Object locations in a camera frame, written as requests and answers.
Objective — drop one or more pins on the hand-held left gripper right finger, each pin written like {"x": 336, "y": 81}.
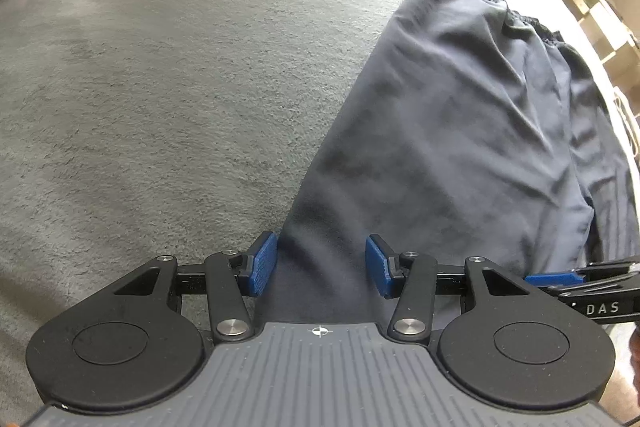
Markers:
{"x": 379, "y": 266}

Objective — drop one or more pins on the wooden shelf unit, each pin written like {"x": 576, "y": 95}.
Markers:
{"x": 600, "y": 22}

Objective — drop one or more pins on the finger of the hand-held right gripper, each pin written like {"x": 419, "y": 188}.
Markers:
{"x": 550, "y": 281}

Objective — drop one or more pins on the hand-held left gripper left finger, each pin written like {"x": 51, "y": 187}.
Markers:
{"x": 262, "y": 264}

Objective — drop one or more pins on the dark grey shorts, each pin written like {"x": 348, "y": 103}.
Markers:
{"x": 450, "y": 132}

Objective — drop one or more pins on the grey bed blanket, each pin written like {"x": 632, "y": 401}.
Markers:
{"x": 150, "y": 82}

